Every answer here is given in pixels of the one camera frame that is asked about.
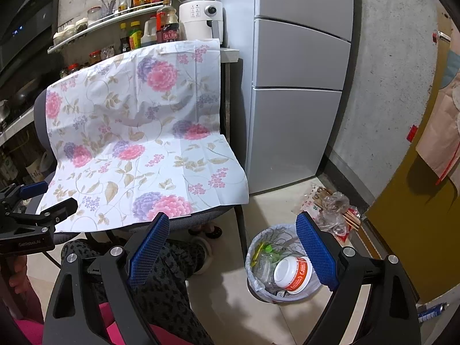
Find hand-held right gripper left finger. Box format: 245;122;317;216
42;212;171;345

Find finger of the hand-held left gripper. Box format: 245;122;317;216
0;181;50;209
5;197;79;235

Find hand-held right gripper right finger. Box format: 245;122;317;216
295;212;421;345

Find white instant noodle bowl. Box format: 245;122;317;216
274;256;313;293

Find green plastic bottle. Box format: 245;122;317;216
253;242;284;265

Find white waste bin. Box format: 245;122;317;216
245;224;322;304

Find person's left forearm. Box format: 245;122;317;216
14;284;45;326

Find person's left hand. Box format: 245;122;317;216
8;256;29;292

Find white label liquor bottle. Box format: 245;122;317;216
25;162;45;184

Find person's right leg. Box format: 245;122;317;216
142;239;206;345

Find clear plastic bag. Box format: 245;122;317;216
316;192;351;232

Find chopsticks package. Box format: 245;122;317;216
291;183;364;241

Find dark pink slipper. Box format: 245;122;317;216
189;223;221;239

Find grey office chair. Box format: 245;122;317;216
33;88;252;259

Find pink red jacket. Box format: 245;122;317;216
14;302;180;345

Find brown door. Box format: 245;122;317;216
367;18;460;302

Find black wok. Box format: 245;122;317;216
9;86;37;106

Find floral printed cloth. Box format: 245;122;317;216
36;38;250;233

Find white blue tube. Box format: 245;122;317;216
417;302;450;324

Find grey refrigerator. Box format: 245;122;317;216
220;0;354;195

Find hanging paper bags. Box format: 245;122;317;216
415;48;460;185

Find black range hood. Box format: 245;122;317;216
0;0;62;72

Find dark yellow cap bottle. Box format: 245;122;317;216
119;22;131;53

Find green yellow sauce bottle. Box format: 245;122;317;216
129;21;142;50

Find curved white corner shelf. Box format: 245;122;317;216
48;3;169;54

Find white plastic jug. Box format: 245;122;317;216
141;15;159;48

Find large dark oil bottle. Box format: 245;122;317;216
156;0;180;43

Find white air fryer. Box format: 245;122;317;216
179;0;225;44

